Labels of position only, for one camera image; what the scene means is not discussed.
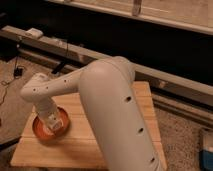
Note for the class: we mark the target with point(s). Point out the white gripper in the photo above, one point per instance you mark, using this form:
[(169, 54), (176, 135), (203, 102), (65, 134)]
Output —
[(46, 107)]

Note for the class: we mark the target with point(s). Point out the small white bottle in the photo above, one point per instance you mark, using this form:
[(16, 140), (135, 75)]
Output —
[(54, 122)]

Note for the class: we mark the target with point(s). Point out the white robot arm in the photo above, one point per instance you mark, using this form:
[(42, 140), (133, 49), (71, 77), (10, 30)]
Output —
[(109, 102)]

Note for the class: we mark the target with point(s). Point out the orange ceramic bowl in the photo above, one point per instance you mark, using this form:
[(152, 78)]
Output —
[(44, 134)]

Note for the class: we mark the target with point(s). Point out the wooden board table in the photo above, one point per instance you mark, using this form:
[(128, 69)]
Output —
[(77, 148)]

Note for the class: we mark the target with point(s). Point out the black power adapter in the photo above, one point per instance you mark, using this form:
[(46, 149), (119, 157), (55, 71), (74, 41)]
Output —
[(18, 72)]

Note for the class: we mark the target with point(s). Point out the white box on ledge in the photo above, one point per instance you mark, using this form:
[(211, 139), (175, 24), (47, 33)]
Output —
[(34, 33)]

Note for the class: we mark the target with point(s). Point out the long wooden beam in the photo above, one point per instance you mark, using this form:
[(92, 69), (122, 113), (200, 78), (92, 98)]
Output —
[(184, 87)]

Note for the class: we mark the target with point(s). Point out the blue plastic bin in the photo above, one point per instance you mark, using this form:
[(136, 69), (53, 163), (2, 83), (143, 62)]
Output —
[(206, 150)]

